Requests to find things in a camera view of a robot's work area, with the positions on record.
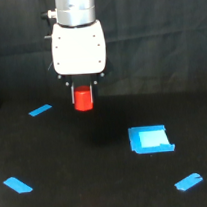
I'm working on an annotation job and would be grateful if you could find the red hexagonal block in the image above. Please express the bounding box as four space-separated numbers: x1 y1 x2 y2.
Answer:
74 86 93 111

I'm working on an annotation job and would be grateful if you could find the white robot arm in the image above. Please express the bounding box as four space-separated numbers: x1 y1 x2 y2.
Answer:
41 0 107 111

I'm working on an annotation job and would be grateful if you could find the blue tape strip back left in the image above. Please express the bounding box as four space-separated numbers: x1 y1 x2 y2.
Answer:
29 104 52 116

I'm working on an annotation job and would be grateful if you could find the blue tape strip front left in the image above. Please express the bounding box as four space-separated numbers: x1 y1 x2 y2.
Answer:
4 177 32 194

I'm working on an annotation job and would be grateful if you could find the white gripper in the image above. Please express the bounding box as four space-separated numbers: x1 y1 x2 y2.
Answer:
51 20 107 105

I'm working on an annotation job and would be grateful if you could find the blue tape strip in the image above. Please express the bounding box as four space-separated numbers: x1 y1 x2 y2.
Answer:
29 104 52 116
4 177 32 194
174 172 203 191

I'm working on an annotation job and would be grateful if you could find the blue tape square marker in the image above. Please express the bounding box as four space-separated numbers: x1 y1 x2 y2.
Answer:
128 124 175 154

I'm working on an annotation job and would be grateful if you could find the blue tape strip front right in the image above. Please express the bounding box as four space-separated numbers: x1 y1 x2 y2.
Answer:
174 172 203 191

